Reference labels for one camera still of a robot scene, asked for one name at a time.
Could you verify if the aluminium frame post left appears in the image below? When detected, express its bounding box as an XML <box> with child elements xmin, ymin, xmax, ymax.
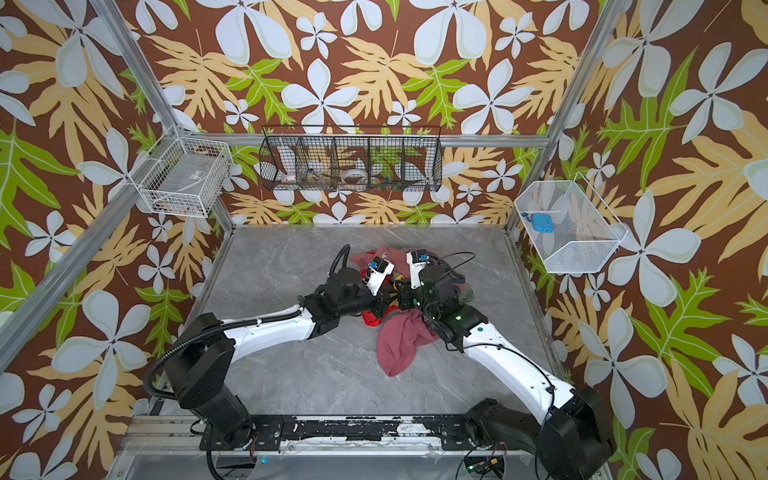
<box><xmin>93</xmin><ymin>1</ymin><xmax>234</xmax><ymax>233</ymax></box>

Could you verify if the white wire basket right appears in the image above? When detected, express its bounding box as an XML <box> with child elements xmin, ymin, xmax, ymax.
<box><xmin>515</xmin><ymin>174</ymin><xmax>629</xmax><ymax>276</ymax></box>

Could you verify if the aluminium diagonal beam left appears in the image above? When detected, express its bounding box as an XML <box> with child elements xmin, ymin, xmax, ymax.
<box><xmin>0</xmin><ymin>128</ymin><xmax>181</xmax><ymax>373</ymax></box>

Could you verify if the white wire basket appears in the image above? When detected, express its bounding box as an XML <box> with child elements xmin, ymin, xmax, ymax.
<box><xmin>134</xmin><ymin>137</ymin><xmax>232</xmax><ymax>218</ymax></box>
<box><xmin>515</xmin><ymin>174</ymin><xmax>629</xmax><ymax>276</ymax></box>

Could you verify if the dusty pink garment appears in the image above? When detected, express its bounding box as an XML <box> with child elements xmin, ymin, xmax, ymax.
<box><xmin>349</xmin><ymin>244</ymin><xmax>469</xmax><ymax>295</ymax></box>

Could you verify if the blue object in basket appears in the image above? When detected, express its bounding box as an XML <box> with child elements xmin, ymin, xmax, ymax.
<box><xmin>522</xmin><ymin>212</ymin><xmax>555</xmax><ymax>234</ymax></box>

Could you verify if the aluminium rear crossbar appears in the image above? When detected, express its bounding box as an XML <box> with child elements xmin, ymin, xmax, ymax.
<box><xmin>179</xmin><ymin>131</ymin><xmax>550</xmax><ymax>149</ymax></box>

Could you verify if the white wire basket left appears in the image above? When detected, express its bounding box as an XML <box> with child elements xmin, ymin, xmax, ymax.
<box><xmin>134</xmin><ymin>137</ymin><xmax>232</xmax><ymax>218</ymax></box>

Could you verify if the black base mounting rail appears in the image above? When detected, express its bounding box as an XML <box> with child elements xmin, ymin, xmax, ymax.
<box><xmin>199</xmin><ymin>414</ymin><xmax>491</xmax><ymax>453</ymax></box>

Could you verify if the aluminium frame post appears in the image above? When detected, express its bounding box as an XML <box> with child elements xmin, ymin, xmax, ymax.
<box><xmin>505</xmin><ymin>0</ymin><xmax>625</xmax><ymax>234</ymax></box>
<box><xmin>93</xmin><ymin>1</ymin><xmax>234</xmax><ymax>233</ymax></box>

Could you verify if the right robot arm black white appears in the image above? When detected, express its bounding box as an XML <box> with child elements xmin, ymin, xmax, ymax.
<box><xmin>393</xmin><ymin>265</ymin><xmax>617</xmax><ymax>479</ymax></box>

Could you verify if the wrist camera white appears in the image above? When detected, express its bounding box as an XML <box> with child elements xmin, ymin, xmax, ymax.
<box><xmin>365</xmin><ymin>256</ymin><xmax>394</xmax><ymax>296</ymax></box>
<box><xmin>406</xmin><ymin>249</ymin><xmax>429</xmax><ymax>289</ymax></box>

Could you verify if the aluminium frame post right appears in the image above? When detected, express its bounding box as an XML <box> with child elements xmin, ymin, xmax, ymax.
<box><xmin>505</xmin><ymin>0</ymin><xmax>625</xmax><ymax>234</ymax></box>

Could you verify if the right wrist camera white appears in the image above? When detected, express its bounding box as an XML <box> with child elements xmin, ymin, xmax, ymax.
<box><xmin>406</xmin><ymin>249</ymin><xmax>429</xmax><ymax>289</ymax></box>

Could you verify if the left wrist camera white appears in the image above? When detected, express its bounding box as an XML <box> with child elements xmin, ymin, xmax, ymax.
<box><xmin>365</xmin><ymin>256</ymin><xmax>394</xmax><ymax>296</ymax></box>

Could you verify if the olive green cloth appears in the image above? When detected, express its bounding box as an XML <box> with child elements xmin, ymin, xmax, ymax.
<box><xmin>458</xmin><ymin>286</ymin><xmax>475</xmax><ymax>304</ymax></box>

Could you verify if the maroon cloth front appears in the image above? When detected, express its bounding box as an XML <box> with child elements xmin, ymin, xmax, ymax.
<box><xmin>376</xmin><ymin>310</ymin><xmax>439</xmax><ymax>377</ymax></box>

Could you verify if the red cloth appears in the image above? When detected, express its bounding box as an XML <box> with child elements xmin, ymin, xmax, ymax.
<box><xmin>362</xmin><ymin>305</ymin><xmax>399</xmax><ymax>328</ymax></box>

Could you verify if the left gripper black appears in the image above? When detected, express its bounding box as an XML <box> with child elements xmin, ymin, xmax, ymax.
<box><xmin>338</xmin><ymin>283</ymin><xmax>399</xmax><ymax>320</ymax></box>

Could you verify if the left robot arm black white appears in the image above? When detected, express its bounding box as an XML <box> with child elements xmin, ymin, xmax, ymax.
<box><xmin>143</xmin><ymin>245</ymin><xmax>394</xmax><ymax>450</ymax></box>

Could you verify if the black wire basket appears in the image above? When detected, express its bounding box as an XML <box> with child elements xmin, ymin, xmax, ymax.
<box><xmin>256</xmin><ymin>125</ymin><xmax>444</xmax><ymax>192</ymax></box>

